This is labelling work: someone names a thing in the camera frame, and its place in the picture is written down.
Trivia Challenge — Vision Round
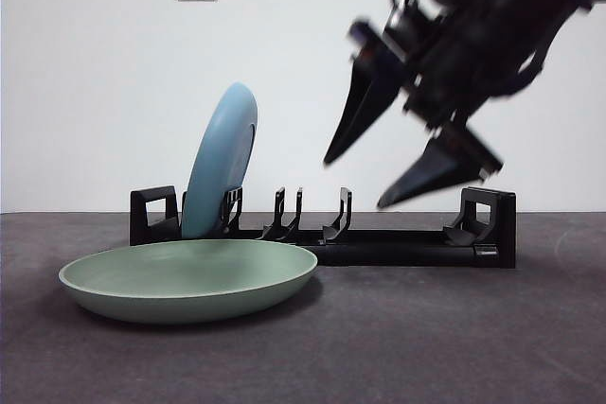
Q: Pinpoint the pale green plate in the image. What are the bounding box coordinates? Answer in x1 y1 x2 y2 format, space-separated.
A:
58 238 319 326

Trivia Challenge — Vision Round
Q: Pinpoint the pale blue plate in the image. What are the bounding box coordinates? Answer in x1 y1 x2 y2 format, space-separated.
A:
182 81 259 240

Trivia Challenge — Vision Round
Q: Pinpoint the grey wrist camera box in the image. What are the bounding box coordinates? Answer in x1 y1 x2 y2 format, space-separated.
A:
348 18 394 69

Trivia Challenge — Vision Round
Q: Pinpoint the black plate rack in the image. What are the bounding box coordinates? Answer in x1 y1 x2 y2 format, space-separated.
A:
129 184 517 269

